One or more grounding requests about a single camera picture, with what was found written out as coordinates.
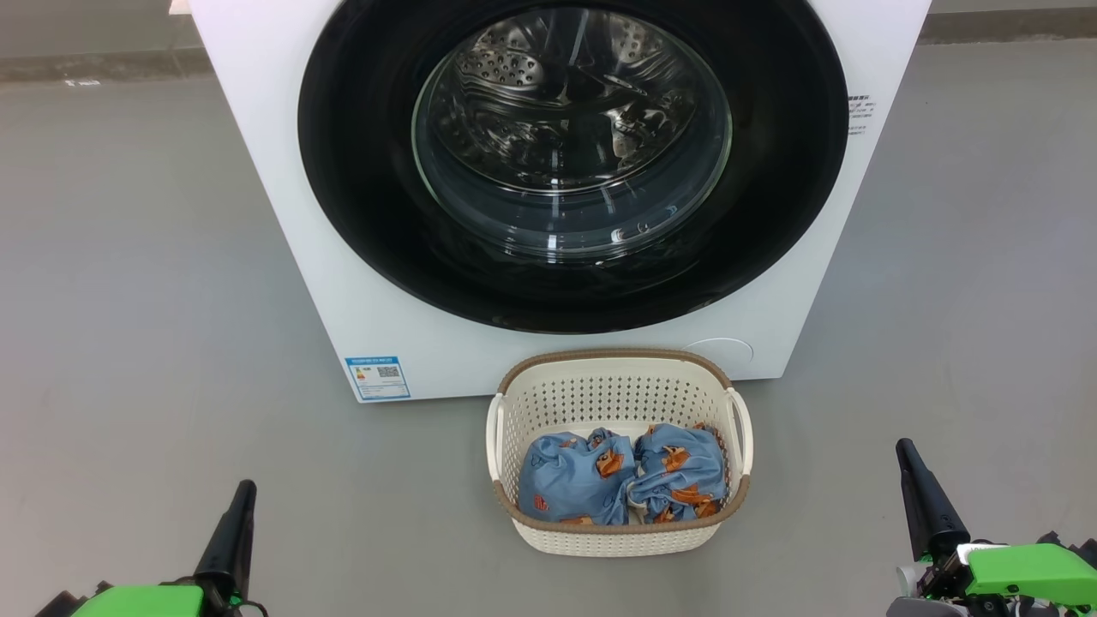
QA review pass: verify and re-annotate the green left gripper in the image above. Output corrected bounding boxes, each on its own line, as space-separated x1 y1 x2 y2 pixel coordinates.
34 480 267 617

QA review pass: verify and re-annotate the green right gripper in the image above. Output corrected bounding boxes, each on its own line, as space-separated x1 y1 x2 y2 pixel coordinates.
887 439 1097 617

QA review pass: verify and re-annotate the black glass washer door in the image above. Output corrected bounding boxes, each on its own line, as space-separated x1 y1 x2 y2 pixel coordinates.
297 0 850 335

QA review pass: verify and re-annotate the white front-load washing machine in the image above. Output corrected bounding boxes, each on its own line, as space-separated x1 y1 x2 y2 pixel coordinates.
187 0 933 404

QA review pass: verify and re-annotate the steel perforated washer drum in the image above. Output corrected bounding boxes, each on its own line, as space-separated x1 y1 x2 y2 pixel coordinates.
414 7 732 258

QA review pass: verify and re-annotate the blue energy label sticker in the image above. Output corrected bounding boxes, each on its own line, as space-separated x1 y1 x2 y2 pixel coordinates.
345 356 411 402

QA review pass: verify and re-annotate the round white filter cover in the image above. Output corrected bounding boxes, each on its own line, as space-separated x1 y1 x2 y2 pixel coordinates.
681 338 755 378

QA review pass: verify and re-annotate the cream perforated laundry basket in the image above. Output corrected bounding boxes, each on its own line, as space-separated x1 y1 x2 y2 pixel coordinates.
485 349 755 558

